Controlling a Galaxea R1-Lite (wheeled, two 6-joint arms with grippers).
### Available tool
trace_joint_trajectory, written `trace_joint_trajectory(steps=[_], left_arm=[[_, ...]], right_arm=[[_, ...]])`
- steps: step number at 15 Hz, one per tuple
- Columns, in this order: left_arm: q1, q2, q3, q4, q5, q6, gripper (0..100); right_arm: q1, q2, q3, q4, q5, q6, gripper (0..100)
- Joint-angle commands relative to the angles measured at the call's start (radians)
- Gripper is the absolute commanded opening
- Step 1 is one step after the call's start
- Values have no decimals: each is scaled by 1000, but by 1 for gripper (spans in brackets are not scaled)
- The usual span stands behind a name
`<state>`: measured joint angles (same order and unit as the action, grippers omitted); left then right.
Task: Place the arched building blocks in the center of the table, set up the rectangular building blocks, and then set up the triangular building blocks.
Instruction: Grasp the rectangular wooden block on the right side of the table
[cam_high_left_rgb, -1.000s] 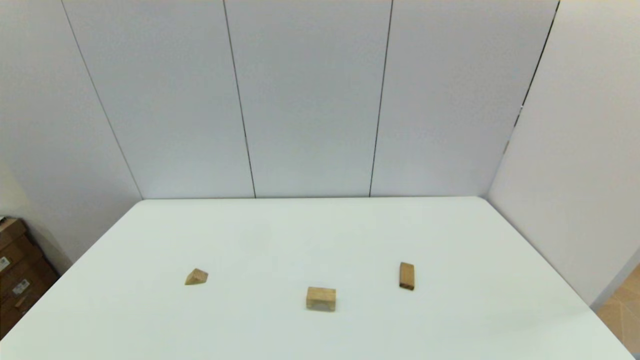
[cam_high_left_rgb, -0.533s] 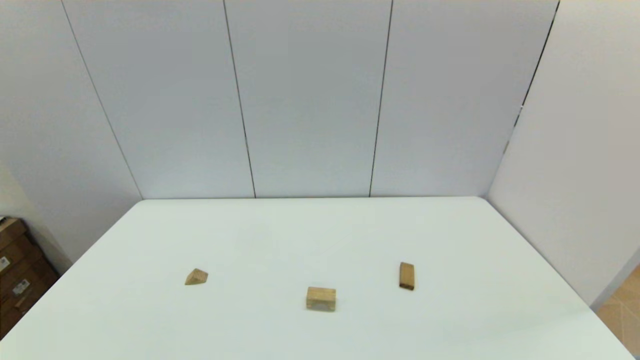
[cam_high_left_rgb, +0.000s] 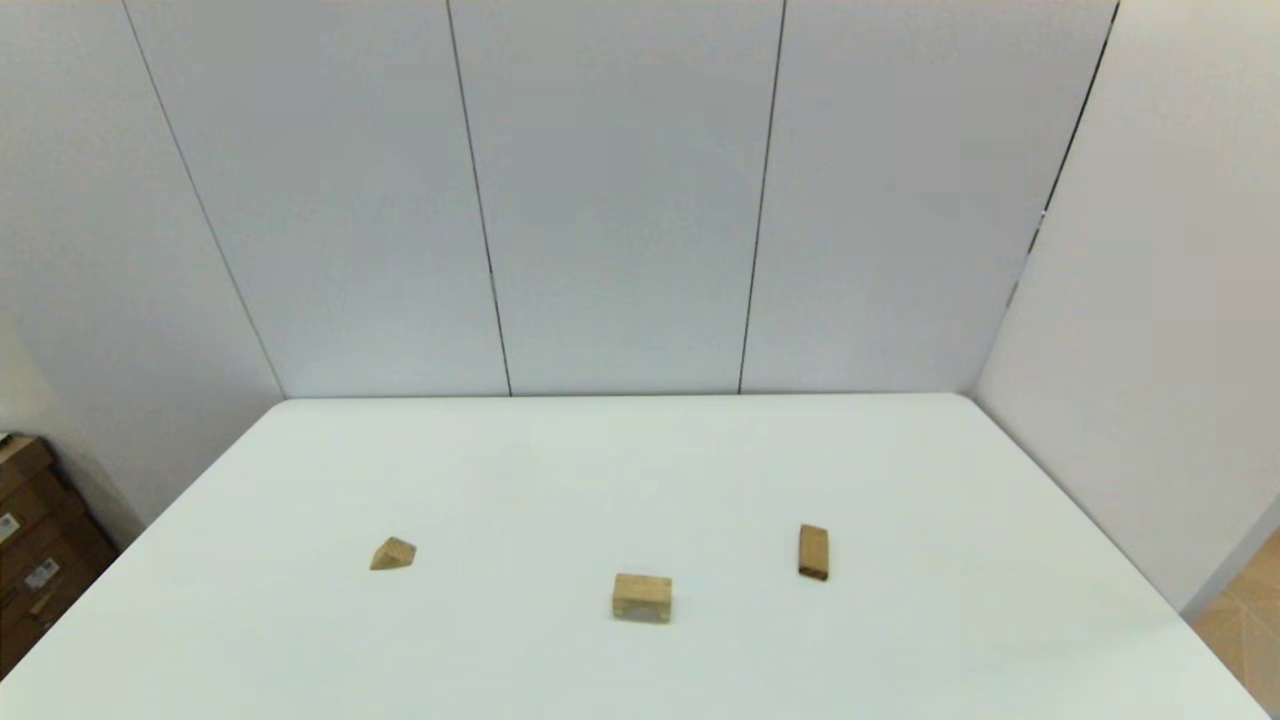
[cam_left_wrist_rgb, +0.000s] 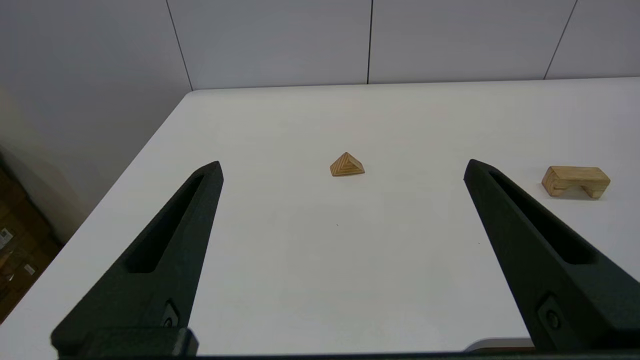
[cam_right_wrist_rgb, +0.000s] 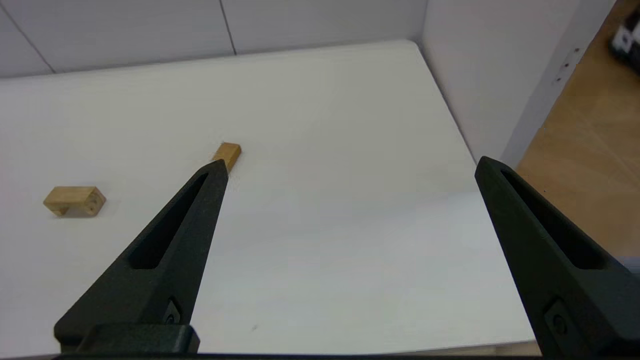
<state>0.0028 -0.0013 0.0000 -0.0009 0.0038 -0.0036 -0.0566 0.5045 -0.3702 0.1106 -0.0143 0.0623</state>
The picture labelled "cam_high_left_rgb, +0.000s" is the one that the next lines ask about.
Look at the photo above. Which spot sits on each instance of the rectangular wooden building block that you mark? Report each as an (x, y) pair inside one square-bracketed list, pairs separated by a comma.
[(813, 551)]

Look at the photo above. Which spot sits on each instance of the triangular wooden building block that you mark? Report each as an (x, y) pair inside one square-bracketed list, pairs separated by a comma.
[(393, 554)]

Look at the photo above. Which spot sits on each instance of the cardboard box with label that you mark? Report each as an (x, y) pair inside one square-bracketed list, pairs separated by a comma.
[(45, 510), (70, 570)]

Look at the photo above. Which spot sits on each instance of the plain cardboard box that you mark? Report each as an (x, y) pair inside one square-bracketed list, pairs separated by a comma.
[(25, 458)]

